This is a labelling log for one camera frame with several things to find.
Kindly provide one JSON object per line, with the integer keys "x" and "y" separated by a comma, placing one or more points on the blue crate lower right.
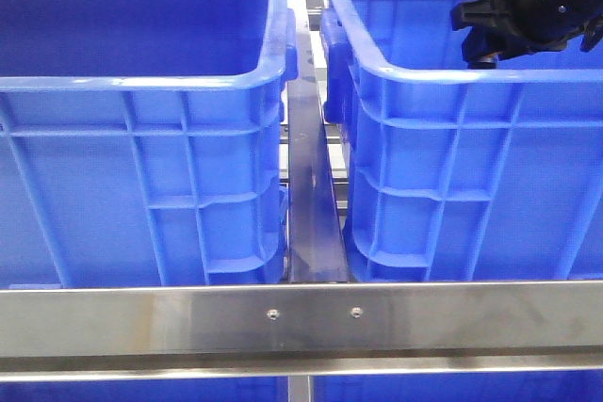
{"x": 496, "y": 386}

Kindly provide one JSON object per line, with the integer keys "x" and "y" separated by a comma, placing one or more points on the steel front rack rail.
{"x": 224, "y": 331}

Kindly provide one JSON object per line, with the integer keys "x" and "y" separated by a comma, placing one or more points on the blue crate lower left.
{"x": 217, "y": 389}

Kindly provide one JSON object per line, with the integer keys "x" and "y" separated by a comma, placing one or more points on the large blue crate left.
{"x": 140, "y": 142}

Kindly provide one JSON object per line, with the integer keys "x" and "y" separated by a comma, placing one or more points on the left rail screw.
{"x": 273, "y": 314}

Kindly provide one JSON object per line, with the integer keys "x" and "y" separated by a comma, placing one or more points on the large blue crate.
{"x": 140, "y": 142}
{"x": 460, "y": 175}

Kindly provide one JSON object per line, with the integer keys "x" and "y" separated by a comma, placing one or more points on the right rail screw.
{"x": 356, "y": 312}

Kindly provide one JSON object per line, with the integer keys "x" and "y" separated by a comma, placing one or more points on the rail screw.
{"x": 273, "y": 314}
{"x": 356, "y": 312}

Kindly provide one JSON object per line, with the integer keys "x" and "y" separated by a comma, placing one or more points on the large blue crate right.
{"x": 460, "y": 175}

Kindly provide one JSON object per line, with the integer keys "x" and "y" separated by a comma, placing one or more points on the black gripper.
{"x": 548, "y": 24}

